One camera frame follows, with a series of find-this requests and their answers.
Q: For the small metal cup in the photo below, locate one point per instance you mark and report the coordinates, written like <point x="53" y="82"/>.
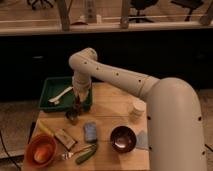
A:
<point x="72" y="117"/>

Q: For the blue sponge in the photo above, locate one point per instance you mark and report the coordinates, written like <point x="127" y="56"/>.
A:
<point x="90" y="132"/>

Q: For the black office chair base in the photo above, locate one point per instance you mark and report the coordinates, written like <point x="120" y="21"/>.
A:
<point x="43" y="3"/>

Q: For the dark red grape bunch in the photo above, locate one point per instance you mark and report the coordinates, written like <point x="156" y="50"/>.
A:
<point x="78" y="108"/>

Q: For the green cucumber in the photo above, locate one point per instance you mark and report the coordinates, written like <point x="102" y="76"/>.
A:
<point x="87" y="155"/>

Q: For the dark purple bowl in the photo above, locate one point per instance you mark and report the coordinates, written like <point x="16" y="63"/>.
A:
<point x="123" y="139"/>

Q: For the green plastic tray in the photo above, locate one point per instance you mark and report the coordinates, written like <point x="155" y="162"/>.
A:
<point x="52" y="87"/>

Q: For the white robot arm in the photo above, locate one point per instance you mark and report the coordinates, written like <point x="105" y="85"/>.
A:
<point x="174" y="117"/>

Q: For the orange fruit in bowl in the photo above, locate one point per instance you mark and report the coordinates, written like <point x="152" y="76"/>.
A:
<point x="42" y="155"/>

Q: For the white plastic spoon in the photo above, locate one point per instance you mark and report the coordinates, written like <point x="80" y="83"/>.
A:
<point x="56" y="100"/>

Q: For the yellow banana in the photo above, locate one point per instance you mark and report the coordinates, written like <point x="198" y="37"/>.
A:
<point x="44" y="128"/>

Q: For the brown cardboard box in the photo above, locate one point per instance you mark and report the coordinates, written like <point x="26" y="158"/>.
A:
<point x="65" y="139"/>

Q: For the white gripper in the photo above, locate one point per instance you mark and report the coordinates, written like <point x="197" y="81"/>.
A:
<point x="81" y="94"/>

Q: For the black office chair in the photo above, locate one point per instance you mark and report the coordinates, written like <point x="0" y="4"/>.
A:
<point x="139" y="6"/>

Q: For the grey folded cloth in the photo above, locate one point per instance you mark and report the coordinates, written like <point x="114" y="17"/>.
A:
<point x="142" y="140"/>

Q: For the orange plastic bowl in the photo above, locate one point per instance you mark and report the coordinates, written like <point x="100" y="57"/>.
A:
<point x="41" y="140"/>

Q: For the metal fork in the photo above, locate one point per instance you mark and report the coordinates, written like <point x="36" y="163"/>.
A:
<point x="68" y="155"/>

